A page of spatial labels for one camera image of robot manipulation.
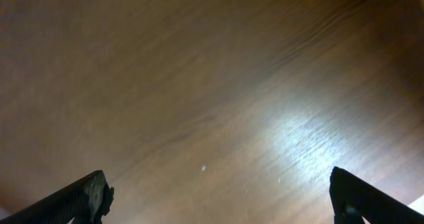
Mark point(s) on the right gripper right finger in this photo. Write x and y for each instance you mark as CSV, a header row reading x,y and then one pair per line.
x,y
356,202

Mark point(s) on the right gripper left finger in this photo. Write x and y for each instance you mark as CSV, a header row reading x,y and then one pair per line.
x,y
85,201

